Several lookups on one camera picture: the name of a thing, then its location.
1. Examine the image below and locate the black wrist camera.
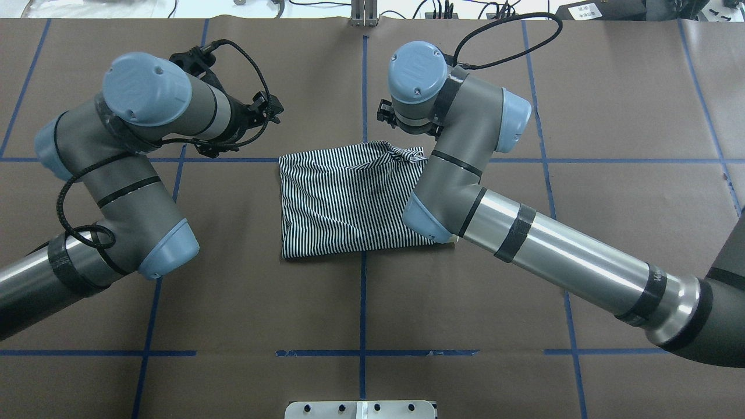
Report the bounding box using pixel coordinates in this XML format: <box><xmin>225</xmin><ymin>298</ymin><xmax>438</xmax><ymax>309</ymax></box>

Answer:
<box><xmin>440</xmin><ymin>51</ymin><xmax>458</xmax><ymax>68</ymax></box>
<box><xmin>168</xmin><ymin>46</ymin><xmax>216</xmax><ymax>79</ymax></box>

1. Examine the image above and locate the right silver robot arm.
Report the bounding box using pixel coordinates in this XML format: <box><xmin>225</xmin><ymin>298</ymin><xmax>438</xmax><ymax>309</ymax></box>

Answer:
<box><xmin>377</xmin><ymin>41</ymin><xmax>744</xmax><ymax>368</ymax></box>

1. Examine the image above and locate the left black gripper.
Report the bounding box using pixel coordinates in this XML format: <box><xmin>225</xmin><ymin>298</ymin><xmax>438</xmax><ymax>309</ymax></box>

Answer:
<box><xmin>195</xmin><ymin>93</ymin><xmax>285</xmax><ymax>158</ymax></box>

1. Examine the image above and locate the left black camera cable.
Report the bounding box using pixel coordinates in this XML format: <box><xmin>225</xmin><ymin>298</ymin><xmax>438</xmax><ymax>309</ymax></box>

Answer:
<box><xmin>55</xmin><ymin>38</ymin><xmax>274</xmax><ymax>251</ymax></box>

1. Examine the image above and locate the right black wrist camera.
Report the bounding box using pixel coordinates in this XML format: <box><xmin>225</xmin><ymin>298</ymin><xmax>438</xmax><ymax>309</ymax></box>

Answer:
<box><xmin>440</xmin><ymin>51</ymin><xmax>458</xmax><ymax>68</ymax></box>

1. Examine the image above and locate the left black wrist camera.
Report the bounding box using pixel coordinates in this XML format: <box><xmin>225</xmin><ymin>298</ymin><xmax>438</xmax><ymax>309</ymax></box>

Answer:
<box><xmin>168</xmin><ymin>46</ymin><xmax>216</xmax><ymax>79</ymax></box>

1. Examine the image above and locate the navy white striped polo shirt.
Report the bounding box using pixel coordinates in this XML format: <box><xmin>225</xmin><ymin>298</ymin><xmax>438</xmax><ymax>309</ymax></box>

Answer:
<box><xmin>278</xmin><ymin>141</ymin><xmax>434</xmax><ymax>260</ymax></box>

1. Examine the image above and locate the black camera cable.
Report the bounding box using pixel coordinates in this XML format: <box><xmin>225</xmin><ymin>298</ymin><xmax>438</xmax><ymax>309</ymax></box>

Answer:
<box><xmin>55</xmin><ymin>38</ymin><xmax>274</xmax><ymax>251</ymax></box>
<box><xmin>453</xmin><ymin>13</ymin><xmax>564</xmax><ymax>70</ymax></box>

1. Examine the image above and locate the right black camera cable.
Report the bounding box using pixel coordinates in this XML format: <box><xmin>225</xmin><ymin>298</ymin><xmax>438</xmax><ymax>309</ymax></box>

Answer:
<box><xmin>453</xmin><ymin>13</ymin><xmax>564</xmax><ymax>70</ymax></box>

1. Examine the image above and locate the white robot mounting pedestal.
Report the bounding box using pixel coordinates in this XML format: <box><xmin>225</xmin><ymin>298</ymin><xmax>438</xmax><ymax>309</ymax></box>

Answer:
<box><xmin>284</xmin><ymin>400</ymin><xmax>439</xmax><ymax>418</ymax></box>

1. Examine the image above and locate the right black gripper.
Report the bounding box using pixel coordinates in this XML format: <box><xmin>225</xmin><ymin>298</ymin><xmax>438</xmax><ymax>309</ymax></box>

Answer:
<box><xmin>376</xmin><ymin>99</ymin><xmax>438</xmax><ymax>136</ymax></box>

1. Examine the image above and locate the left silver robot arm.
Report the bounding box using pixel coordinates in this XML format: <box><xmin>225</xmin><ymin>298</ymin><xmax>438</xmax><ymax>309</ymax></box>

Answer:
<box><xmin>1</xmin><ymin>40</ymin><xmax>284</xmax><ymax>339</ymax></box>

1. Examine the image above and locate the black box with label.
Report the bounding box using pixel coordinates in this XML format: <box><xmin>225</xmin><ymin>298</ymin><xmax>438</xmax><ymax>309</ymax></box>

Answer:
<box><xmin>554</xmin><ymin>1</ymin><xmax>647</xmax><ymax>21</ymax></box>

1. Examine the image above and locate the aluminium frame post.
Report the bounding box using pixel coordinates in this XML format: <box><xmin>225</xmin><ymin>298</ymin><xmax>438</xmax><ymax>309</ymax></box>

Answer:
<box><xmin>349</xmin><ymin>0</ymin><xmax>379</xmax><ymax>27</ymax></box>

